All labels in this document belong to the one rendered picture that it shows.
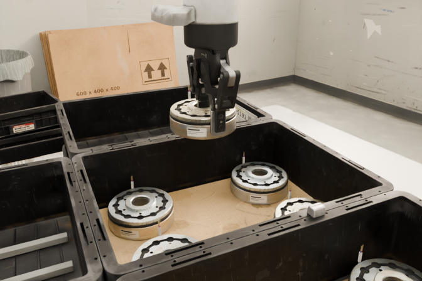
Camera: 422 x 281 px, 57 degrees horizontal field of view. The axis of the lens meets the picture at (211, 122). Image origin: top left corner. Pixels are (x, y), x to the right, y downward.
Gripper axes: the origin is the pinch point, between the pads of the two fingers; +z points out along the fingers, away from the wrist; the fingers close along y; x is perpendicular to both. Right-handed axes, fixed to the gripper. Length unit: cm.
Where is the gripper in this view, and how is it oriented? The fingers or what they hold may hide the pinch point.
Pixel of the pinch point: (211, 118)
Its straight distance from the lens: 57.7
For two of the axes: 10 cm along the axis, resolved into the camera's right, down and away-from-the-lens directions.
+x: -9.1, 1.5, -3.9
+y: -4.1, -3.3, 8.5
